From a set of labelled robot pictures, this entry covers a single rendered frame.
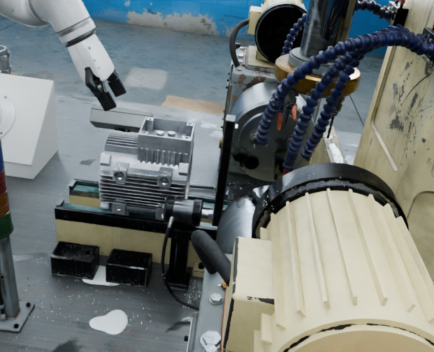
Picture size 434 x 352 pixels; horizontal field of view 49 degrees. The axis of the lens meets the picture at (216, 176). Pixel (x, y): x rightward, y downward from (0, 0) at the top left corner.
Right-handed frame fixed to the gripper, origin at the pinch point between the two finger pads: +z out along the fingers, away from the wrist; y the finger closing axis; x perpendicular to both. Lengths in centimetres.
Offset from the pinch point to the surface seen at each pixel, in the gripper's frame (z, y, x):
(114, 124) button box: 9.5, -12.4, -9.5
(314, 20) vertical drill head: -1.0, 8.7, 48.7
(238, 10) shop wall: 81, -546, -25
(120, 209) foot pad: 20.8, 15.5, -5.5
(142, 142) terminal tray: 9.1, 10.8, 5.4
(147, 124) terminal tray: 8.1, 2.8, 5.2
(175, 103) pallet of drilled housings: 80, -251, -67
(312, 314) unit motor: 5, 77, 40
